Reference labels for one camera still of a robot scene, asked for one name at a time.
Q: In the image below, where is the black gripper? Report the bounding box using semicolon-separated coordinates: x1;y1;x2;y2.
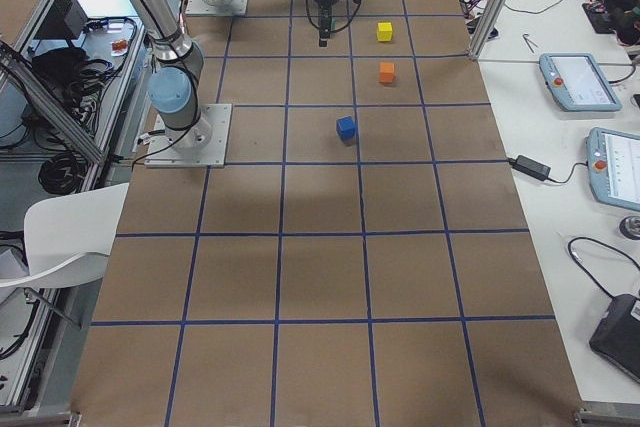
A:
313;0;340;48

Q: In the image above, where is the yellow wooden block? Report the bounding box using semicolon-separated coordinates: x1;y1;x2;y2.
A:
376;22;394;43

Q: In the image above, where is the orange wooden block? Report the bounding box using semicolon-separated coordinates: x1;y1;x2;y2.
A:
378;62;396;85

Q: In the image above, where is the blue wooden block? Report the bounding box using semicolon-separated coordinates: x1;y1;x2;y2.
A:
336;116;357;142

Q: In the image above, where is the black power adapter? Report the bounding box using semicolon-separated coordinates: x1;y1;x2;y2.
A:
508;155;550;181

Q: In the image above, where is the upper teach pendant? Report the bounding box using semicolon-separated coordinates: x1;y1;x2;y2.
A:
538;53;622;112

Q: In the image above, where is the teach pendant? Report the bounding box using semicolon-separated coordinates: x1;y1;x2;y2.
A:
538;53;622;112
586;127;639;212

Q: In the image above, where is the lower teach pendant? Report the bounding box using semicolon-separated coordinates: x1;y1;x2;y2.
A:
586;127;639;212

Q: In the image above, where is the white chair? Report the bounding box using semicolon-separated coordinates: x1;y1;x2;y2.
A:
1;183;129;289

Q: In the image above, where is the black laptop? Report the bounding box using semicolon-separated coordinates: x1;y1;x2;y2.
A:
589;294;639;382

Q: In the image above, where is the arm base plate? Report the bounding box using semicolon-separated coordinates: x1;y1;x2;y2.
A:
184;0;248;17
143;104;233;168

